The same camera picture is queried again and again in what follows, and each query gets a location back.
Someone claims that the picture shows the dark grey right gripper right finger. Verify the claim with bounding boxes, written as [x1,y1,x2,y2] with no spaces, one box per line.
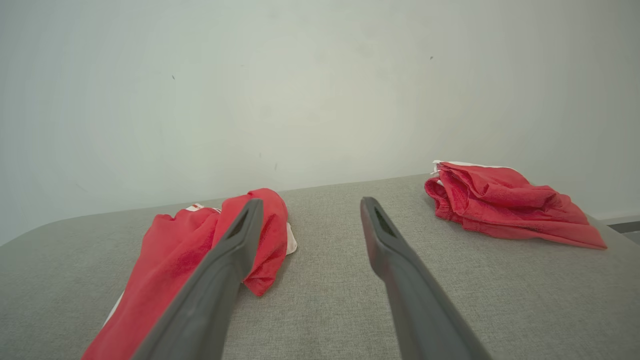
[360,196,494,360]

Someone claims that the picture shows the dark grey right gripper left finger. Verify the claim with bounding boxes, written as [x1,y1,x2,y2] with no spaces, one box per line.
[131,198,265,360]

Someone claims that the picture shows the red jersey with striped trim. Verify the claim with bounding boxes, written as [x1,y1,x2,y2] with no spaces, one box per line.
[81,188,298,360]

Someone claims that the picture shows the red shorts with white stripe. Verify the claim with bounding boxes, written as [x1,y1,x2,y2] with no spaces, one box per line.
[424,160,608,250]

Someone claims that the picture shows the grey fabric sofa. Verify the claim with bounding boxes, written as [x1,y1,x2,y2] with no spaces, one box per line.
[0,172,640,360]

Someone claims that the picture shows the white wall baseboard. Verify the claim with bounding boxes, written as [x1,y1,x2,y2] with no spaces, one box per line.
[595,212,640,236]

